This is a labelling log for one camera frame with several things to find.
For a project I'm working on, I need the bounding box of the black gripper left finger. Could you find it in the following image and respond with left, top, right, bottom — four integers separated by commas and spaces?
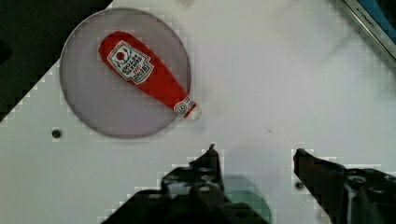
101, 145, 270, 224

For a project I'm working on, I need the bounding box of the silver toaster oven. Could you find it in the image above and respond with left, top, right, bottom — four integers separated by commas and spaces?
338, 0, 396, 62

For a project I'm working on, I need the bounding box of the grey round plate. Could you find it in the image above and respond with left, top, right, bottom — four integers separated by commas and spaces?
60, 7, 191, 139

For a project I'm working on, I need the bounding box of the red ketchup bottle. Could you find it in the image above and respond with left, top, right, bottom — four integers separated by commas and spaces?
98, 31, 202, 120

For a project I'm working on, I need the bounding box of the dark green small bowl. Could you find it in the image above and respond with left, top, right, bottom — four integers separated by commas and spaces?
226, 189, 272, 223

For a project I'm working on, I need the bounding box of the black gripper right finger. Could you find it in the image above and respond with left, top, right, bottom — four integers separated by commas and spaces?
293, 148, 396, 224

